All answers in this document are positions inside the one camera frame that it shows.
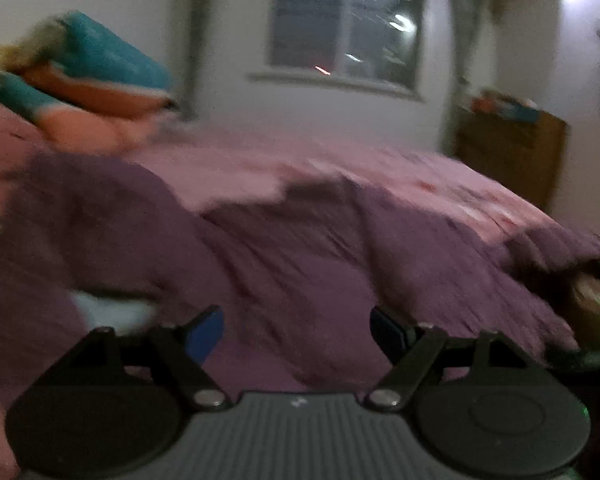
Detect boxes on cabinet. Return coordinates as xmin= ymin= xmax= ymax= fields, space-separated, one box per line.
xmin=467 ymin=89 xmax=541 ymax=123

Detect window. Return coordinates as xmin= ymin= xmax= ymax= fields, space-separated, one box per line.
xmin=247 ymin=0 xmax=428 ymax=103

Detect grey curtain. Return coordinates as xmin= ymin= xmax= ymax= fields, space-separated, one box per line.
xmin=442 ymin=0 xmax=487 ymax=157
xmin=172 ymin=0 xmax=203 ymax=122

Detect pink folded quilt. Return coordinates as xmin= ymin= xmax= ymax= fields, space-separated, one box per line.
xmin=0 ymin=96 xmax=46 ymax=221

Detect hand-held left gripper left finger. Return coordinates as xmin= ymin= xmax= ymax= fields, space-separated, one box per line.
xmin=62 ymin=305 xmax=231 ymax=411

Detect purple quilted duvet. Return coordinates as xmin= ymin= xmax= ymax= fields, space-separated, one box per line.
xmin=0 ymin=152 xmax=600 ymax=413

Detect light blue blanket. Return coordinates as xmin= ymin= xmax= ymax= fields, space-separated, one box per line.
xmin=70 ymin=290 xmax=157 ymax=337

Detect wooden cabinet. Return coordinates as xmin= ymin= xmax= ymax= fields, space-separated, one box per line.
xmin=452 ymin=105 xmax=567 ymax=213

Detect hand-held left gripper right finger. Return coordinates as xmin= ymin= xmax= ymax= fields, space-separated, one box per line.
xmin=368 ymin=305 xmax=537 ymax=413

